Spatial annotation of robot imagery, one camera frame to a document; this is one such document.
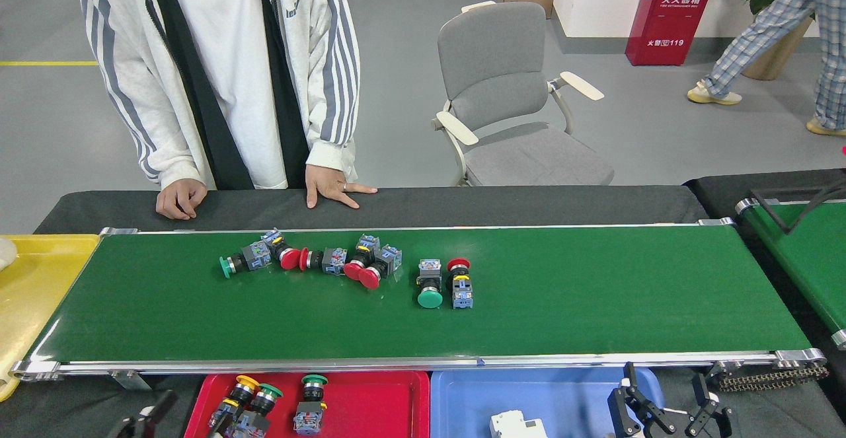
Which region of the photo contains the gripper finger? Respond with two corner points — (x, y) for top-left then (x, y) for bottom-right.
(684, 372), (733, 438)
(608, 362), (678, 438)
(109, 390), (179, 438)

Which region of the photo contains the yellow push button switch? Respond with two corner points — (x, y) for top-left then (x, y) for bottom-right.
(208, 375), (261, 432)

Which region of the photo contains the white circuit breaker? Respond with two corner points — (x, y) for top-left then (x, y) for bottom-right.
(489, 410), (548, 438)

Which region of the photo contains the blue plastic tray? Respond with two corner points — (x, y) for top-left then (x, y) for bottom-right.
(430, 367), (665, 438)

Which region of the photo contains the yellow plastic tray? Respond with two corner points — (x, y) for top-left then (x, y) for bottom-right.
(0, 235), (101, 402)

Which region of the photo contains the short green conveyor belt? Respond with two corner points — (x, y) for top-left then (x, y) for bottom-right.
(735, 198), (846, 351)

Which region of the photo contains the red plastic tray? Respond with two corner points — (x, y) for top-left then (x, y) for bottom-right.
(184, 371), (430, 438)

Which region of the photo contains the person's right hand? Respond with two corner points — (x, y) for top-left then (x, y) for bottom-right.
(155, 178), (208, 221)

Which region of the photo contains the person's left hand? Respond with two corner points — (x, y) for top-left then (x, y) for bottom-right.
(304, 164), (379, 211)

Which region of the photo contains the black guide bar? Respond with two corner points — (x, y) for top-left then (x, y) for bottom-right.
(747, 180), (846, 235)

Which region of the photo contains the person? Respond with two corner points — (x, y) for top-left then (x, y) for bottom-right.
(75, 0), (361, 191)
(687, 0), (846, 138)

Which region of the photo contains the potted green plant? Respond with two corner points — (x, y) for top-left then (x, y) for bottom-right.
(729, 0), (815, 81)

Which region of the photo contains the grey office chair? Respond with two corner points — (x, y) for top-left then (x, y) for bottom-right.
(433, 1), (615, 186)

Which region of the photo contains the red fire extinguisher box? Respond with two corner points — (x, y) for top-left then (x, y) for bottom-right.
(625, 0), (719, 67)

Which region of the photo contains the black drive chain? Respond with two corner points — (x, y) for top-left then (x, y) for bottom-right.
(714, 362), (830, 392)

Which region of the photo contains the green conveyor belt, silver frame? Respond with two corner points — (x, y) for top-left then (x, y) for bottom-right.
(10, 218), (827, 391)

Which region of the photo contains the red push button switch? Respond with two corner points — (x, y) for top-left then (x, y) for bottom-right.
(299, 246), (349, 276)
(260, 229), (302, 271)
(343, 234), (382, 281)
(359, 244), (403, 291)
(446, 257), (475, 310)

